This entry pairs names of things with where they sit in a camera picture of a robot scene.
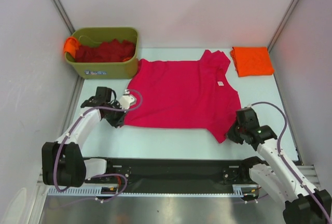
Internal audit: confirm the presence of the aluminium frame rail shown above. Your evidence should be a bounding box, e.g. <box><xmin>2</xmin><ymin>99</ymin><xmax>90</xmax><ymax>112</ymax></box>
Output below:
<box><xmin>296</xmin><ymin>165</ymin><xmax>320</xmax><ymax>186</ymax></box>

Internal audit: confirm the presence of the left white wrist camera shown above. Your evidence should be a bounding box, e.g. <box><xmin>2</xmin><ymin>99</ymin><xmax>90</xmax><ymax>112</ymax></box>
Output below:
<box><xmin>118</xmin><ymin>89</ymin><xmax>137</xmax><ymax>110</ymax></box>

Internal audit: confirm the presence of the olive green plastic bin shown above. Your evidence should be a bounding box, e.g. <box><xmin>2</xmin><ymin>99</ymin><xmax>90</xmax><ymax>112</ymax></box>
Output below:
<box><xmin>64</xmin><ymin>27</ymin><xmax>139</xmax><ymax>79</ymax></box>

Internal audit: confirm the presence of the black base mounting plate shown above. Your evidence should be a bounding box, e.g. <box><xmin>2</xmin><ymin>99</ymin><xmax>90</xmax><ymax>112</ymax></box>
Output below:
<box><xmin>82</xmin><ymin>156</ymin><xmax>260</xmax><ymax>193</ymax></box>

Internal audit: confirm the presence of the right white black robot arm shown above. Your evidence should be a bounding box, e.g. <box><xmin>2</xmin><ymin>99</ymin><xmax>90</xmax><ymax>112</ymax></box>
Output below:
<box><xmin>227</xmin><ymin>107</ymin><xmax>331</xmax><ymax>223</ymax></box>

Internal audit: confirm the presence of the dark red t shirt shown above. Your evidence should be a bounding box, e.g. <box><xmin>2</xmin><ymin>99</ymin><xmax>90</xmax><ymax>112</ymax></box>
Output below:
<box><xmin>75</xmin><ymin>39</ymin><xmax>136</xmax><ymax>63</ymax></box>

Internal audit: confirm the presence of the folded orange t shirt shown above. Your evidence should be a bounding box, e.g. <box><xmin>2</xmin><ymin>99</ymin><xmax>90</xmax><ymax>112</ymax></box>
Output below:
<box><xmin>230</xmin><ymin>47</ymin><xmax>274</xmax><ymax>77</ymax></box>

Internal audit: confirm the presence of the slotted cable duct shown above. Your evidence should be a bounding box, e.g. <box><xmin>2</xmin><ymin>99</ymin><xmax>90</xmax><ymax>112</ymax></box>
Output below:
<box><xmin>47</xmin><ymin>185</ymin><xmax>259</xmax><ymax>198</ymax></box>

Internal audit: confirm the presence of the pink t shirt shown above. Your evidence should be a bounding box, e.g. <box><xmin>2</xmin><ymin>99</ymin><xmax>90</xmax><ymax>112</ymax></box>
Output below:
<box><xmin>124</xmin><ymin>50</ymin><xmax>241</xmax><ymax>143</ymax></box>

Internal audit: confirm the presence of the orange cloth on bin rim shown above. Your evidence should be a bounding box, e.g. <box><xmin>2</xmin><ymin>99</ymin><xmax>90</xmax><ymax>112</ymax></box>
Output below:
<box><xmin>63</xmin><ymin>36</ymin><xmax>80</xmax><ymax>58</ymax></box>

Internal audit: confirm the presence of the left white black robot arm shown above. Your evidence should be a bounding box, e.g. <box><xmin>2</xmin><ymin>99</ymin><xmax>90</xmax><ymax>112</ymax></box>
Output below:
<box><xmin>41</xmin><ymin>87</ymin><xmax>136</xmax><ymax>192</ymax></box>

